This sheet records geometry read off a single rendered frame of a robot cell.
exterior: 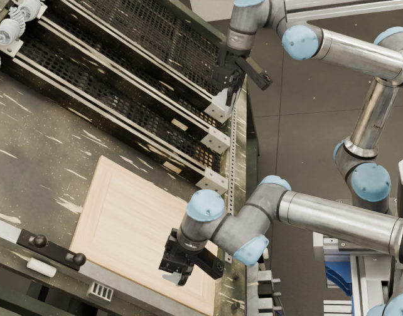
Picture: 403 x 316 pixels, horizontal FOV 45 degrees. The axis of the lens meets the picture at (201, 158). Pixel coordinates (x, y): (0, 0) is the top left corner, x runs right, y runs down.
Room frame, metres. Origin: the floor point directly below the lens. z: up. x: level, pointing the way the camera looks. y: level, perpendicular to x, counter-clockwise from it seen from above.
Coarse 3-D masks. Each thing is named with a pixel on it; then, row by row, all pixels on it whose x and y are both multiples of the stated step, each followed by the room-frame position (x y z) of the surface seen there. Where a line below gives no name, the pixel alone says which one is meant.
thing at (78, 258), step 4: (68, 256) 0.98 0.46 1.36; (72, 256) 0.97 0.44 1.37; (76, 256) 0.91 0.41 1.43; (80, 256) 0.91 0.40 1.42; (84, 256) 0.92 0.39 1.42; (68, 260) 0.98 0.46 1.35; (72, 260) 0.97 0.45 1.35; (76, 260) 0.90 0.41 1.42; (80, 260) 0.90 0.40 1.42; (84, 260) 0.91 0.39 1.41; (76, 264) 0.90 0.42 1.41; (80, 264) 0.90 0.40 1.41
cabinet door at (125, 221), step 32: (96, 192) 1.28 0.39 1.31; (128, 192) 1.33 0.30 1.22; (160, 192) 1.39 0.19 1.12; (96, 224) 1.15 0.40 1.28; (128, 224) 1.20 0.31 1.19; (160, 224) 1.25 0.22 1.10; (96, 256) 1.04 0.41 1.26; (128, 256) 1.08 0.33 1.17; (160, 256) 1.11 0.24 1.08; (160, 288) 0.99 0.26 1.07; (192, 288) 1.03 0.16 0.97
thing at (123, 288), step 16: (0, 224) 1.03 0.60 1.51; (0, 240) 1.00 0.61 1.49; (16, 240) 1.00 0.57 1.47; (32, 256) 0.99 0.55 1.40; (64, 272) 0.97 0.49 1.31; (80, 272) 0.96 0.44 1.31; (96, 272) 0.97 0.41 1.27; (112, 288) 0.94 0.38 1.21; (128, 288) 0.95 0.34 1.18; (144, 288) 0.96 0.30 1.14; (144, 304) 0.92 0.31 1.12; (160, 304) 0.92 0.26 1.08; (176, 304) 0.94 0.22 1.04
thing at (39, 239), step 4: (32, 236) 1.01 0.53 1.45; (36, 236) 0.94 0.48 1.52; (40, 236) 0.94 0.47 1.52; (44, 236) 0.94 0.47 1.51; (28, 240) 1.00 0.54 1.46; (32, 240) 1.00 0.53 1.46; (36, 240) 0.93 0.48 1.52; (40, 240) 0.93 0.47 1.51; (44, 240) 0.93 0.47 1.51; (32, 244) 0.99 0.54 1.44; (36, 244) 0.92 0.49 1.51; (40, 244) 0.92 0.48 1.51; (44, 244) 0.92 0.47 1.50
